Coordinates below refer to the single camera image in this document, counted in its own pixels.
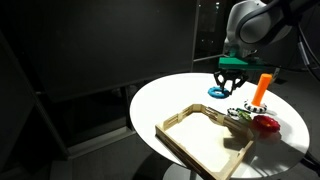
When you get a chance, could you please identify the black white striped ring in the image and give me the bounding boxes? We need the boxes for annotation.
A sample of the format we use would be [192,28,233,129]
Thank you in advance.
[227,107,242,120]

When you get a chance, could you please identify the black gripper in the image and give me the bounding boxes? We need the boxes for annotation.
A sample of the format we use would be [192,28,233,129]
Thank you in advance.
[214,69,248,93]

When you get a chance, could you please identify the green teether rings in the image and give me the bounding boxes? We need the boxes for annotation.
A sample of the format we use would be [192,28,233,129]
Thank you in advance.
[237,109,253,124]

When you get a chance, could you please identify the orange peg striped base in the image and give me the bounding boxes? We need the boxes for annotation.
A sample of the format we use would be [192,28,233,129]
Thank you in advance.
[244,73,272,113]

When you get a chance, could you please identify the green camera mount plate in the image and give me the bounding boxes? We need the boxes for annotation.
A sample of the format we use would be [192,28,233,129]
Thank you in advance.
[218,57,264,70]

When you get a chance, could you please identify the blue dotted ring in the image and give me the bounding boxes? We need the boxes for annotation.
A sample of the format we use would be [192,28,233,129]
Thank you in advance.
[207,86,231,100]

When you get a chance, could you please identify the red ring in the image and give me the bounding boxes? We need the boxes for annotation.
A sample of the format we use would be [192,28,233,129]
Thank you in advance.
[251,114,281,134]

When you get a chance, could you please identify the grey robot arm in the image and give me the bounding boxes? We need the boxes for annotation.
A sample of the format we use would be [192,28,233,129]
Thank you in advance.
[219,0,320,77]

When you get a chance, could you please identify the white round table pedestal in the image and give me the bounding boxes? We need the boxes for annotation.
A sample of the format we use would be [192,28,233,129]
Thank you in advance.
[162,164,203,180]

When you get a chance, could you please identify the wooden crate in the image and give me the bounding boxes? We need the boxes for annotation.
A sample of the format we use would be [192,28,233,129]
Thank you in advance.
[155,104,255,180]

